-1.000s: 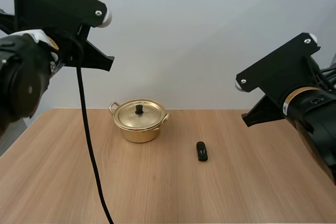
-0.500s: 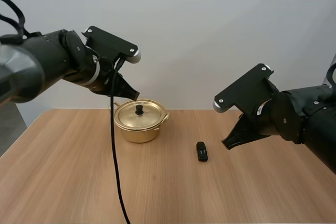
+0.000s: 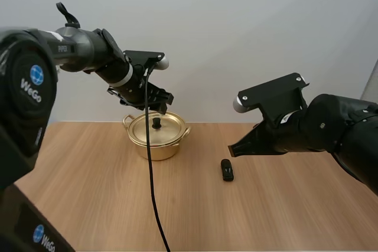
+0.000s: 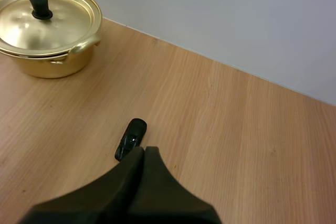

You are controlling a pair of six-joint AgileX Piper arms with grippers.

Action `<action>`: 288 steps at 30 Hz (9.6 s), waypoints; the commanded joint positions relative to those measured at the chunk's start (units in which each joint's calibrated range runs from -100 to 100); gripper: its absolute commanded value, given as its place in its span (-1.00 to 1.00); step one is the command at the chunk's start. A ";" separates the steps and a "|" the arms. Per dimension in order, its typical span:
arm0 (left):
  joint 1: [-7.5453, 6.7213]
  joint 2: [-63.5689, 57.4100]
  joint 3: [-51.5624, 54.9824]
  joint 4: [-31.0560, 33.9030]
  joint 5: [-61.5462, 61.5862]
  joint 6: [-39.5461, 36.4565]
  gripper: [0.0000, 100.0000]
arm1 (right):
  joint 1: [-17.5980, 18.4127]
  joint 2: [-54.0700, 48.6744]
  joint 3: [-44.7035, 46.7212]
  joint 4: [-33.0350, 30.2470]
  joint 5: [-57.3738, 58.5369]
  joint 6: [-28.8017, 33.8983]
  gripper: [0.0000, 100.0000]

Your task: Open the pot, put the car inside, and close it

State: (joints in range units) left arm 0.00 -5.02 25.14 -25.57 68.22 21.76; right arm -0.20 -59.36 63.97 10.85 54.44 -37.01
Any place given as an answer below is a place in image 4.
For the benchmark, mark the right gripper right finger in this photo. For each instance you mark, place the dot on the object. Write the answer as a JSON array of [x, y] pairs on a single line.
[[162, 195]]

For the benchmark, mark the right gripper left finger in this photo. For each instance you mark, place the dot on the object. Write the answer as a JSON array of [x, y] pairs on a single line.
[[105, 195]]

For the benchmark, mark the small grey toy car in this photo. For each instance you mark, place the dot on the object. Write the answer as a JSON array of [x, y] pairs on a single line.
[[132, 137]]

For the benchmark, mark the gold lid with black knob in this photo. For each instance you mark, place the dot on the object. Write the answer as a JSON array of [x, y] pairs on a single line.
[[39, 22]]

